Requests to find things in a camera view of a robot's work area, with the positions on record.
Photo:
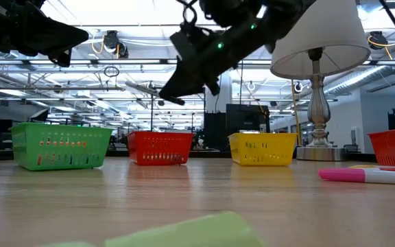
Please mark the black tilted monitor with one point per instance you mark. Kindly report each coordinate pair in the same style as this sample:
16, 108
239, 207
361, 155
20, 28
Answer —
39, 116

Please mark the green plastic basket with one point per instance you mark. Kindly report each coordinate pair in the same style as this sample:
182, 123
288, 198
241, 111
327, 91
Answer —
63, 147

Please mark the yellow plastic basket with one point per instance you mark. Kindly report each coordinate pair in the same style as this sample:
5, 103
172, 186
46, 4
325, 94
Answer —
262, 149

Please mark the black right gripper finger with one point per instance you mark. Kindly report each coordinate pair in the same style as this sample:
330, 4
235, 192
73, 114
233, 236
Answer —
197, 79
178, 79

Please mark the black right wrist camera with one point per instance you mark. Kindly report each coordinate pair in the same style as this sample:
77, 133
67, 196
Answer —
183, 39

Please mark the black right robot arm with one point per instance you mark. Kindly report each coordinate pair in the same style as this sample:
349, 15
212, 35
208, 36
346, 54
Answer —
279, 17

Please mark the black stand frame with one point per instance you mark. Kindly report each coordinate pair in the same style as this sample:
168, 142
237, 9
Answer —
152, 113

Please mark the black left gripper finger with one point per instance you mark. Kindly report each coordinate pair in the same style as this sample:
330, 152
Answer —
53, 42
53, 25

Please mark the red plastic basket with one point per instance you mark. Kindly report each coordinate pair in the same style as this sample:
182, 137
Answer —
159, 147
394, 147

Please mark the white shade table lamp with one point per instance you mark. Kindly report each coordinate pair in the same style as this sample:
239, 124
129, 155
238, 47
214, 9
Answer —
321, 41

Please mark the small pink-capped white marker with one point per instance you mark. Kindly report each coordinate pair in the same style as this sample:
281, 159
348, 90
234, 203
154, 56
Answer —
341, 175

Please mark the yellow-green highlighter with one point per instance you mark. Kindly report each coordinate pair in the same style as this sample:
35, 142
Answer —
190, 233

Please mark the black cabinet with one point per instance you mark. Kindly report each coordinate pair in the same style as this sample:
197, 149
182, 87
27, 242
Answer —
214, 132

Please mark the black Expo marker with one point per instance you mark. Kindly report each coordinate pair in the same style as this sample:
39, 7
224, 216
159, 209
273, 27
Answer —
142, 88

